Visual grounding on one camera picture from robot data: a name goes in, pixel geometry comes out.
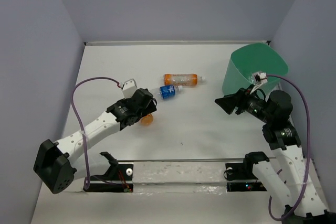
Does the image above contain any green plastic bin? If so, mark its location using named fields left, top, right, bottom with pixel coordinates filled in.
left=222, top=43, right=289, bottom=95

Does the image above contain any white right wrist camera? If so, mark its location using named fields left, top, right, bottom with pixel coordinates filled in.
left=251, top=71, right=268, bottom=94

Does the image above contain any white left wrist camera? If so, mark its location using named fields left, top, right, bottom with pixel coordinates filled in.
left=119, top=79, right=138, bottom=99

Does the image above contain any small orange juice bottle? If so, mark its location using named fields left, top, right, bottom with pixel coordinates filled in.
left=140, top=114, right=154, bottom=126

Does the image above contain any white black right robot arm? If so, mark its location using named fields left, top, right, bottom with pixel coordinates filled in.
left=215, top=85, right=335, bottom=223

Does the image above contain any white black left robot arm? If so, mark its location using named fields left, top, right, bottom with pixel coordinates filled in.
left=33, top=88, right=157, bottom=194

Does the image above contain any long orange label bottle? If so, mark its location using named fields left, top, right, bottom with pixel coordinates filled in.
left=163, top=73, right=206, bottom=87

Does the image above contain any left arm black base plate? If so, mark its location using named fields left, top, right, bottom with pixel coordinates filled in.
left=83, top=163, right=134, bottom=193

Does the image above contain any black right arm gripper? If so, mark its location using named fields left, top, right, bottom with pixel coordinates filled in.
left=214, top=83, right=273, bottom=123

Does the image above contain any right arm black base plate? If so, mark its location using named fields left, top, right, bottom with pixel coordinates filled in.
left=223, top=163, right=267, bottom=193

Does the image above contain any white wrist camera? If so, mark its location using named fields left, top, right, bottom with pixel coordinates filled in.
left=119, top=79, right=138, bottom=99
left=251, top=71, right=268, bottom=94

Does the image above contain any blue label clear bottle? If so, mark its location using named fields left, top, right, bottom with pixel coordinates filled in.
left=149, top=85, right=183, bottom=102

